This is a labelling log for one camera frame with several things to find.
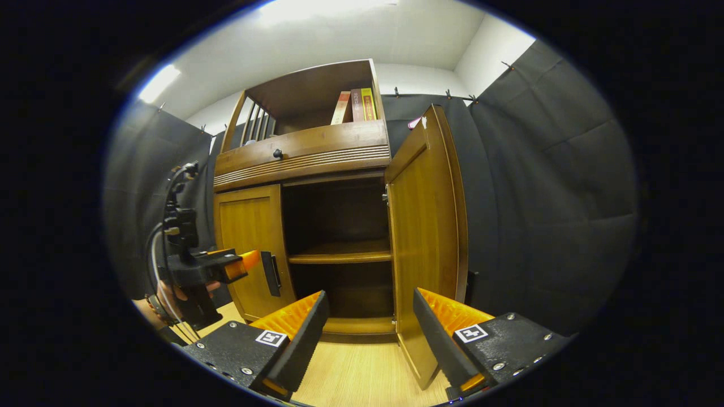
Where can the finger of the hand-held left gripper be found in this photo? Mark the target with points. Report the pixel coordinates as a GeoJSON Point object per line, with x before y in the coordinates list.
{"type": "Point", "coordinates": [222, 251]}
{"type": "Point", "coordinates": [218, 268]}

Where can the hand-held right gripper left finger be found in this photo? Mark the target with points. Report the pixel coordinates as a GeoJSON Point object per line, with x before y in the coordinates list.
{"type": "Point", "coordinates": [300, 350]}

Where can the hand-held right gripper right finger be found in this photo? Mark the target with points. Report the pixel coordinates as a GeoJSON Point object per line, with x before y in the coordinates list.
{"type": "Point", "coordinates": [441, 350]}

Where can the wooden cabinet door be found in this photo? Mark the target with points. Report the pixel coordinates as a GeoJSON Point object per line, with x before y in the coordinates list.
{"type": "Point", "coordinates": [424, 226]}
{"type": "Point", "coordinates": [249, 243]}

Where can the brown wooden double-door shoe cabinet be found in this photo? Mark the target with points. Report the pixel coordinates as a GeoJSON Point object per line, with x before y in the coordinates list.
{"type": "Point", "coordinates": [305, 164]}

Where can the wooden inner cabinet shelf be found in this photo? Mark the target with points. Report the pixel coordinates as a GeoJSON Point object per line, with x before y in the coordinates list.
{"type": "Point", "coordinates": [339, 253]}

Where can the wooden cabinet drawer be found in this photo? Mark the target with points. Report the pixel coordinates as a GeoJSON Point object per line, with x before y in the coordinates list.
{"type": "Point", "coordinates": [305, 150]}

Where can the small ceiling light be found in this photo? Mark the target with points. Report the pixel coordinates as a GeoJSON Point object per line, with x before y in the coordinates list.
{"type": "Point", "coordinates": [158, 83]}

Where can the black backdrop cloth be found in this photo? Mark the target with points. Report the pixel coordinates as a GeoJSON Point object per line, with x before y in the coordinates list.
{"type": "Point", "coordinates": [537, 226]}

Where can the tan red book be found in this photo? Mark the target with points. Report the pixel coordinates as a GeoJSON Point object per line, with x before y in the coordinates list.
{"type": "Point", "coordinates": [341, 107]}

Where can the dark brown book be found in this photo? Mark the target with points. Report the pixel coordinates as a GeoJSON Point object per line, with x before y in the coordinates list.
{"type": "Point", "coordinates": [357, 105]}

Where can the yellow book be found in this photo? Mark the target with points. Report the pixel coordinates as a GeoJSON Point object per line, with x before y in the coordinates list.
{"type": "Point", "coordinates": [369, 104]}

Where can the large ceiling light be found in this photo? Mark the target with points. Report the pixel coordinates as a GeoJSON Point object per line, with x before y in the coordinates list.
{"type": "Point", "coordinates": [328, 8]}

